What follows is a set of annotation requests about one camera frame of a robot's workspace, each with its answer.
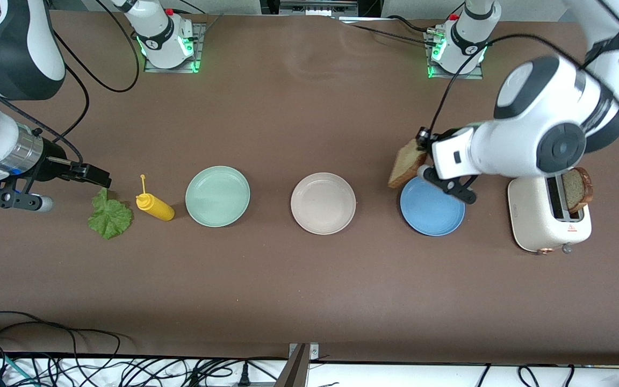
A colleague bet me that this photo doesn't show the light crust bread slice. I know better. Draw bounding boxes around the light crust bread slice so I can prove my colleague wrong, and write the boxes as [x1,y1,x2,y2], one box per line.
[387,138,428,189]

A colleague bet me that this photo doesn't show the green lettuce leaf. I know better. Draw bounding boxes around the green lettuce leaf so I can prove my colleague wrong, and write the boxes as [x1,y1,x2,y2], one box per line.
[88,185,134,240]

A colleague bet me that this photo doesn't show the yellow mustard squeeze bottle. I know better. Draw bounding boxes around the yellow mustard squeeze bottle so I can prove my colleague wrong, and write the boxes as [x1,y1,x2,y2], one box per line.
[135,174,175,221]

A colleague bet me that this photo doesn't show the dark crust bread slice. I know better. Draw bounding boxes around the dark crust bread slice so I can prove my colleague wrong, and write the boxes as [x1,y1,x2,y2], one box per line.
[561,167,594,214]

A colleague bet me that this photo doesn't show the blue plate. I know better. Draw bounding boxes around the blue plate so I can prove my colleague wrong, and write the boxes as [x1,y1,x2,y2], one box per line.
[400,176,466,237]

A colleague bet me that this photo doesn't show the mint green plate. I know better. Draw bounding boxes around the mint green plate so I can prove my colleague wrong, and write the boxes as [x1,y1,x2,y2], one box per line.
[185,166,251,228]

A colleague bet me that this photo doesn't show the beige plate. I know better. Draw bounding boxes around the beige plate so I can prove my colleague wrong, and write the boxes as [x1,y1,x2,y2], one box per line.
[290,172,357,235]

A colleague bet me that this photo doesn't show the white toaster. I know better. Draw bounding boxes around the white toaster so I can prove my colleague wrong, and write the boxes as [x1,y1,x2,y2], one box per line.
[507,171,593,254]

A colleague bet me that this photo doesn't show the grey metal device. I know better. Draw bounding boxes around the grey metal device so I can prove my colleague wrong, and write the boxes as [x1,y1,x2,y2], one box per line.
[277,0,359,18]

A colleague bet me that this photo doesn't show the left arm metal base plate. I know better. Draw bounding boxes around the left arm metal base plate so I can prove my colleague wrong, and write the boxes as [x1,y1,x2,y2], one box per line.
[424,30,485,80]

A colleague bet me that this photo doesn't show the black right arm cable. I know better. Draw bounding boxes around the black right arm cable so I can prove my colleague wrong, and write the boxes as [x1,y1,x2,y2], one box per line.
[0,0,141,162]

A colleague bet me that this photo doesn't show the black cable to arm base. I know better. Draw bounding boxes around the black cable to arm base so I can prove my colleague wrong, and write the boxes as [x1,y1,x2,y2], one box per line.
[339,15,439,49]

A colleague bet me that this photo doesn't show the black floor cable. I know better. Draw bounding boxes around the black floor cable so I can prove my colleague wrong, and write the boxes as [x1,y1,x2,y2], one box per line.
[518,365,542,387]
[0,311,127,387]

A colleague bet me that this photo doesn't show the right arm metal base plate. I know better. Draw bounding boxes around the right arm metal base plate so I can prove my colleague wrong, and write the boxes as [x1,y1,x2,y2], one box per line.
[143,21,206,74]

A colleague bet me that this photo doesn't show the metal table bracket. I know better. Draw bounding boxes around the metal table bracket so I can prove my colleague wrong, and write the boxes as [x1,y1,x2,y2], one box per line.
[275,342,320,387]

